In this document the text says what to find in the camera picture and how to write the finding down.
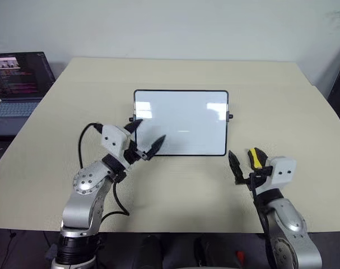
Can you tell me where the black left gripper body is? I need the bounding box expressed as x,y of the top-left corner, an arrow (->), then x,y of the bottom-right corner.
124,140 -> 148,165

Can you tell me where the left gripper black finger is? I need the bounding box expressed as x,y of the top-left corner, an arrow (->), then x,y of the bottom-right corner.
123,118 -> 144,135
146,134 -> 167,161

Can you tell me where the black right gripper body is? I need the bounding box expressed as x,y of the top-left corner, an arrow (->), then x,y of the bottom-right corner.
234,166 -> 273,194

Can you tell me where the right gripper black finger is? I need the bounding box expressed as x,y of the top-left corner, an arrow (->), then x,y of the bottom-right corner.
255,149 -> 269,169
227,150 -> 245,183

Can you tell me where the small black-framed whiteboard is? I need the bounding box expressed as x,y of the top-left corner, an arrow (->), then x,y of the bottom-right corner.
129,89 -> 234,156

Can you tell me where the open dark laptop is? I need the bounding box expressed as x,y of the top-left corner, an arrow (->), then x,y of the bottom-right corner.
0,51 -> 56,118

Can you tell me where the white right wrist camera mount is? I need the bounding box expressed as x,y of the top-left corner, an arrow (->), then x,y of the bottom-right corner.
263,156 -> 297,194

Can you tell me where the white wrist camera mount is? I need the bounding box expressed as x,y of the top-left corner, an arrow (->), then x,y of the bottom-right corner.
263,156 -> 297,194
100,124 -> 133,171

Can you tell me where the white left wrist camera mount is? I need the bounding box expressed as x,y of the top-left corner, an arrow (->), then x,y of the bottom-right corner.
100,124 -> 133,171

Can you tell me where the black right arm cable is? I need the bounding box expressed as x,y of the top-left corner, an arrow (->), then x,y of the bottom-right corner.
252,188 -> 272,267

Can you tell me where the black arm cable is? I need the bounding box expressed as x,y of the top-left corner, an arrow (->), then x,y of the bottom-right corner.
252,188 -> 272,267
78,122 -> 131,222

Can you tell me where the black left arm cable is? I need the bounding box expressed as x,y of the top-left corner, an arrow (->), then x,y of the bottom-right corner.
78,122 -> 131,222

